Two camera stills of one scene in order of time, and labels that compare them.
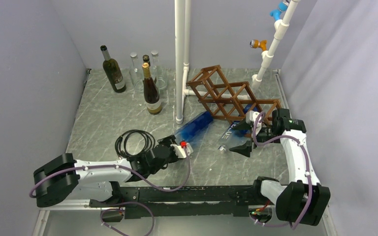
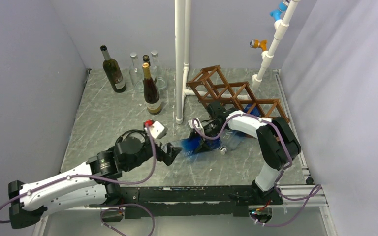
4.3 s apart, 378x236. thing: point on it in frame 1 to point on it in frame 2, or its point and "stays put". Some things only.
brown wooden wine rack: x=234 y=102 stays put
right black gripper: x=244 y=149 to x=203 y=146
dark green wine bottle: x=113 y=72 stays put
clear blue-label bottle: x=232 y=137 stays put
